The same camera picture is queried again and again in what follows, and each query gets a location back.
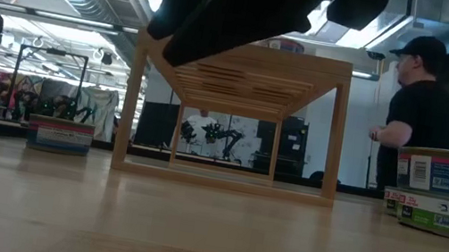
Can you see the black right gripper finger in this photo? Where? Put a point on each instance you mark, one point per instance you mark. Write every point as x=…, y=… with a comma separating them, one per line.
x=201, y=45
x=189, y=3

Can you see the black background robot arm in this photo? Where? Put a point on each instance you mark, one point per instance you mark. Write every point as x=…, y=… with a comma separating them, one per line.
x=223, y=134
x=64, y=107

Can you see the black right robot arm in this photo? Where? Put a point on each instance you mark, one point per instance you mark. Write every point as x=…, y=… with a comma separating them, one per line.
x=361, y=5

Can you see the wooden slatted shelf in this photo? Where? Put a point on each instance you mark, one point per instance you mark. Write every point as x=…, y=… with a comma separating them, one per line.
x=306, y=64

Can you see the person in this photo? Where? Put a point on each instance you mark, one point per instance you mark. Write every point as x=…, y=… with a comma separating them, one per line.
x=200, y=124
x=424, y=121

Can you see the black monitor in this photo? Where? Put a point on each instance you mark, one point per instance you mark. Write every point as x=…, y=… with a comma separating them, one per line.
x=157, y=124

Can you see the white cloth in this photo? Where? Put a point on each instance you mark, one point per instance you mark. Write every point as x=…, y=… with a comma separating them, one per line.
x=98, y=106

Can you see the black cabinet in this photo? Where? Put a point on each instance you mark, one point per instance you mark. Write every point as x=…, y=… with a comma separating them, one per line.
x=292, y=155

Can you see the black background frame rig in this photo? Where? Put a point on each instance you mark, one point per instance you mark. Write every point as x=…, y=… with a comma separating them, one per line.
x=55, y=51

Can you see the rectangular silver ventilation duct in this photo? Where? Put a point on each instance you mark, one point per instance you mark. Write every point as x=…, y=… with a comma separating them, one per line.
x=432, y=14

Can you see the black aluminium table frame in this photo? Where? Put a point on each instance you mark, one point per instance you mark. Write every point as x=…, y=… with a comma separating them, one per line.
x=354, y=190

